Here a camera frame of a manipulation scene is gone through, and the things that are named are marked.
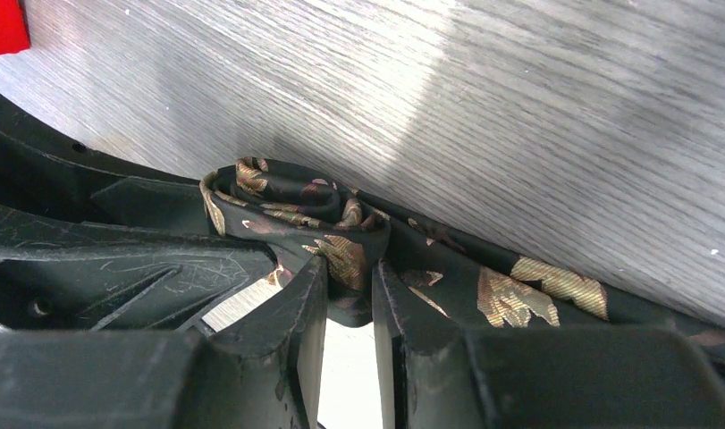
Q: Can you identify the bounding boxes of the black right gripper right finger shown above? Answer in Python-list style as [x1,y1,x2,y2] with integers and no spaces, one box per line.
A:
[372,262,725,428]

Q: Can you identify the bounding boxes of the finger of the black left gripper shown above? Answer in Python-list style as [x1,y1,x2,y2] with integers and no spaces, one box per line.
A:
[0,94,275,333]

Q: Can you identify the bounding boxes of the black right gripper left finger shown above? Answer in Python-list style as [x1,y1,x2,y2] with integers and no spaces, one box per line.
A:
[0,257,327,428]

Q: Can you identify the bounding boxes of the black gold floral tie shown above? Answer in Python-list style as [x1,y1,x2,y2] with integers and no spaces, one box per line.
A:
[199,156,725,375]

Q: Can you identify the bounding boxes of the red white toy block truck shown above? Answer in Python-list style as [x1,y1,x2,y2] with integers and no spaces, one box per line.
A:
[0,0,30,55]

